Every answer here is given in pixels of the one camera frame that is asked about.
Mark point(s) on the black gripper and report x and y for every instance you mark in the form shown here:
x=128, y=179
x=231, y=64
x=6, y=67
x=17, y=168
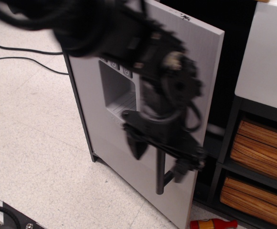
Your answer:
x=165, y=134

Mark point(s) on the black door handle bar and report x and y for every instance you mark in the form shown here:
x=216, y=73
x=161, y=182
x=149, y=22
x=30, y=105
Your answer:
x=161, y=171

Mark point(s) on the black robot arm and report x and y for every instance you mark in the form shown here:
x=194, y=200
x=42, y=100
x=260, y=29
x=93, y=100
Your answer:
x=111, y=30

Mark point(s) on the grey ice water dispenser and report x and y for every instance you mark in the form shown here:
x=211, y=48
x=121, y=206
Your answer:
x=121, y=90

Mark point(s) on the red toy ketchup bottle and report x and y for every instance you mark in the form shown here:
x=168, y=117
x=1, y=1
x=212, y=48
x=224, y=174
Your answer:
x=213, y=224

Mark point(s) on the upper wooden striped basket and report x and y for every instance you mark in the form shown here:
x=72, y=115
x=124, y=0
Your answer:
x=255, y=146

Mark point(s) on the wooden striped basket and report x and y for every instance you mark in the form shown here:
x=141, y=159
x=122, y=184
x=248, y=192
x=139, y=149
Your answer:
x=250, y=199
x=255, y=146

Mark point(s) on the lower wooden striped basket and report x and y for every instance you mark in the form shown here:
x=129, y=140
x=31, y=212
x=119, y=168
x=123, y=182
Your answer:
x=250, y=199

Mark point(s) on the dark grey toy kitchen cabinet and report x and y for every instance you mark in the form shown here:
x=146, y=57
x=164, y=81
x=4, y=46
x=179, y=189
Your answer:
x=216, y=34

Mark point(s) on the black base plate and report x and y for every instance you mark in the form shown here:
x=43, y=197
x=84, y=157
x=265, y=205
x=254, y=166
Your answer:
x=25, y=222

